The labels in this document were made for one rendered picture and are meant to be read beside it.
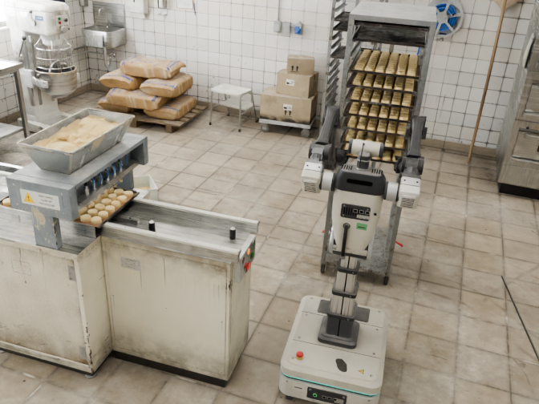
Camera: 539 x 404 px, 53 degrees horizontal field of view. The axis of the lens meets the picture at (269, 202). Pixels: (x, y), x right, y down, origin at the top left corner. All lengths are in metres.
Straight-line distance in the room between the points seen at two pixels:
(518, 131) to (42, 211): 4.25
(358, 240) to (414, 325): 1.19
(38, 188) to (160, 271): 0.69
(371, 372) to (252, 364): 0.72
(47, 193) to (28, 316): 0.81
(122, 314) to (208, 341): 0.49
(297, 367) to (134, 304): 0.91
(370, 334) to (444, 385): 0.52
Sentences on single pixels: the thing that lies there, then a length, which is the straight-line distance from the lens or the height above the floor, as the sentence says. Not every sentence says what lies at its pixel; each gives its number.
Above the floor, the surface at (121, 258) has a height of 0.73.
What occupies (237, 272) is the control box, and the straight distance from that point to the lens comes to 2.64.
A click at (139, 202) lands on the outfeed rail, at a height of 0.89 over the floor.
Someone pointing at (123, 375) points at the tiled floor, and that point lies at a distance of 3.25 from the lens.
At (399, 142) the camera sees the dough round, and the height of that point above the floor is 1.06.
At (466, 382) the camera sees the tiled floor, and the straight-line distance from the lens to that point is 3.44.
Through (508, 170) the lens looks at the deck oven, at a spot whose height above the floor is 0.26.
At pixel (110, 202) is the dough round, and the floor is 0.92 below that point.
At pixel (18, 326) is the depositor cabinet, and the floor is 0.27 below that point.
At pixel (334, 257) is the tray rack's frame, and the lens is 3.93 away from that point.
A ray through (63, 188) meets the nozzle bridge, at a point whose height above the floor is 1.18.
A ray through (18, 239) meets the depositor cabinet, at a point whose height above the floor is 0.84.
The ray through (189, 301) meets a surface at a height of 0.56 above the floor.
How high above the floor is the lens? 2.28
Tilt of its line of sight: 28 degrees down
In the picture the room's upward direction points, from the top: 3 degrees clockwise
